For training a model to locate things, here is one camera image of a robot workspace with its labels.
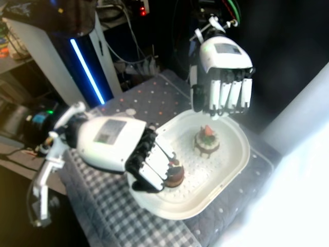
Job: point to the black cake with cream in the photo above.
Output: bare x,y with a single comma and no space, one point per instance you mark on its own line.
177,178

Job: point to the black device with red light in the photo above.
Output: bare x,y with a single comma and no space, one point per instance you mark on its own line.
142,9

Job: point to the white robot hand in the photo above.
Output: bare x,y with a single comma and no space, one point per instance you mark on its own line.
110,144
223,59

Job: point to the computer tower with blue light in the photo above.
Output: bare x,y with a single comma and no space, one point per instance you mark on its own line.
82,64

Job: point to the grey checked dotted quilt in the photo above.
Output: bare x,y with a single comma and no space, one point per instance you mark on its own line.
115,205

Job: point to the white plastic tray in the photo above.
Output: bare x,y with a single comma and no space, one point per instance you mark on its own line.
205,180

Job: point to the black device with green light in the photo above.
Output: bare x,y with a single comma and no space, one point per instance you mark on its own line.
38,128

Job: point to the black cake with strawberry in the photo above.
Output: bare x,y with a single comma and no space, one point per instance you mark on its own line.
206,146

